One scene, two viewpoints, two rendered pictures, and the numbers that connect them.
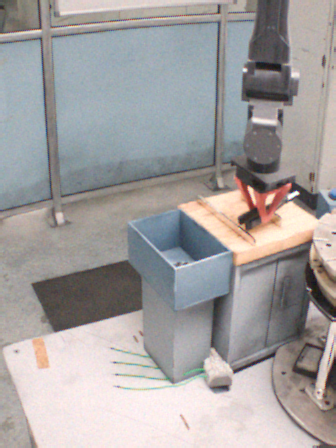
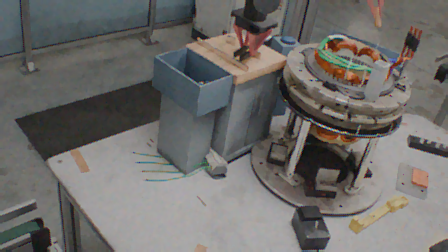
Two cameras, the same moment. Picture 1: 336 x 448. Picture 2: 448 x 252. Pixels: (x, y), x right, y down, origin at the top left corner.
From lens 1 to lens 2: 0.26 m
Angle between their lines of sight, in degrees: 19
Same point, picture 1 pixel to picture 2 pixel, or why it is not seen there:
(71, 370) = (107, 171)
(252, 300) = (240, 110)
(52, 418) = (103, 208)
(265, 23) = not seen: outside the picture
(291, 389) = (269, 173)
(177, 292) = (199, 103)
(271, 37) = not seen: outside the picture
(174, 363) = (188, 158)
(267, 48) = not seen: outside the picture
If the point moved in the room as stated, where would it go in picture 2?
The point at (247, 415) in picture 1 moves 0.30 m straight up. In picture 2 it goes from (242, 193) to (267, 93)
